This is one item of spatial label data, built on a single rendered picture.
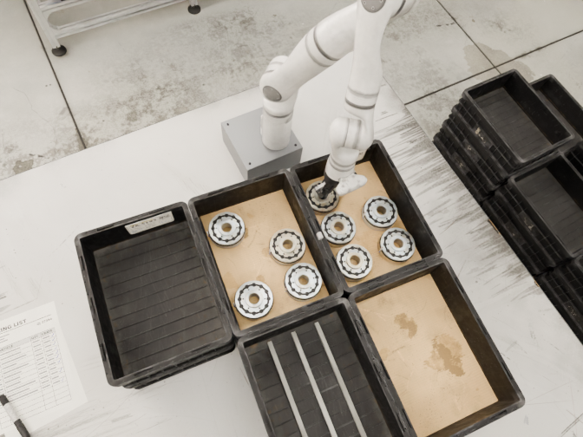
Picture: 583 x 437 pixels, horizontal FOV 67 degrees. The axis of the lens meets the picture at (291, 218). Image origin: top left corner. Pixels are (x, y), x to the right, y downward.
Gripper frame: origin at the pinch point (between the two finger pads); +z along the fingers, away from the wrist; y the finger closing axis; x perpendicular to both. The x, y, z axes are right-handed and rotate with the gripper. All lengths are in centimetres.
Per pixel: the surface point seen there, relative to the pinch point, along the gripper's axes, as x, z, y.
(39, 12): -178, 57, 60
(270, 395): 42, 2, 42
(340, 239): 14.5, -0.7, 5.5
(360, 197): 4.6, 2.3, -8.3
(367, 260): 23.3, -0.5, 1.9
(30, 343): -3, 15, 95
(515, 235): 35, 57, -86
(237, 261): 6.0, 2.2, 34.2
